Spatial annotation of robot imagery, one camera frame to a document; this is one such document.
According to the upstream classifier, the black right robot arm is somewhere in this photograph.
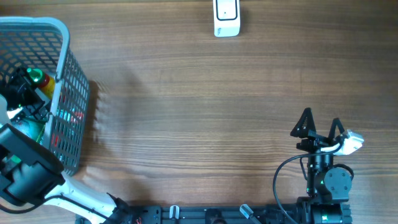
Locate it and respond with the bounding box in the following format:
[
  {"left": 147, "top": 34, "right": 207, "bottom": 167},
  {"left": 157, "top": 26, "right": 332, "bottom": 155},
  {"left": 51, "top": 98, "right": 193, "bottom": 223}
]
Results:
[{"left": 284, "top": 108, "right": 364, "bottom": 224}]

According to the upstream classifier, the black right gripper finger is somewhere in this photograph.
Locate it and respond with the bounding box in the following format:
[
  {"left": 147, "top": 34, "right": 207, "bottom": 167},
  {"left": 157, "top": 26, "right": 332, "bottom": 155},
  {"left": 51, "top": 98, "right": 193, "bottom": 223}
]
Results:
[
  {"left": 290, "top": 108, "right": 316, "bottom": 138},
  {"left": 328, "top": 118, "right": 345, "bottom": 140}
]

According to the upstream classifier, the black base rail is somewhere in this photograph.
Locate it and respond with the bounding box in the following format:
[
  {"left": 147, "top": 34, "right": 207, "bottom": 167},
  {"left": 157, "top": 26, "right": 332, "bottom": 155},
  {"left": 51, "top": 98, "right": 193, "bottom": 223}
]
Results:
[{"left": 74, "top": 203, "right": 354, "bottom": 224}]

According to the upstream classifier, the white barcode scanner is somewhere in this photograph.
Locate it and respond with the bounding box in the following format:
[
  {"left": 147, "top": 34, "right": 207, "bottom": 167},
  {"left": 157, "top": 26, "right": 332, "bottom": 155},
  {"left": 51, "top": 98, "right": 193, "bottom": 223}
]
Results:
[{"left": 213, "top": 0, "right": 241, "bottom": 37}]

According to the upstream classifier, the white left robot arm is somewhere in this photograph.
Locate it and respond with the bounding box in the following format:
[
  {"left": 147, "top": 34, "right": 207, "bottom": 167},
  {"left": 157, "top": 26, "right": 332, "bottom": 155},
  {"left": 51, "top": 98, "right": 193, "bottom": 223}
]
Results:
[{"left": 1, "top": 122, "right": 134, "bottom": 223}]

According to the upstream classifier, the green 3M gloves packet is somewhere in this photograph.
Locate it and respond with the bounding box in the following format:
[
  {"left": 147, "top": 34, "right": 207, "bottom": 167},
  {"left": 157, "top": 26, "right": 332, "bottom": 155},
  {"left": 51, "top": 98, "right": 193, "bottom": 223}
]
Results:
[{"left": 11, "top": 118, "right": 46, "bottom": 146}]

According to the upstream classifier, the red sauce bottle green cap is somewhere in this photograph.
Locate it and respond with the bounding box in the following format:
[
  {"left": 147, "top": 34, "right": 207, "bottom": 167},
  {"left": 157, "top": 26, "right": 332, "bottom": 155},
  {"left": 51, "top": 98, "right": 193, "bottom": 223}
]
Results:
[{"left": 27, "top": 68, "right": 55, "bottom": 100}]

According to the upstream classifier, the grey plastic basket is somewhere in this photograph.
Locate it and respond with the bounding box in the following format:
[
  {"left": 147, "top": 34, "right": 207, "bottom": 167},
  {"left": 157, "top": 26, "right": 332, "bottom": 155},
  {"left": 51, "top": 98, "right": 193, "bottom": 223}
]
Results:
[{"left": 1, "top": 17, "right": 90, "bottom": 175}]

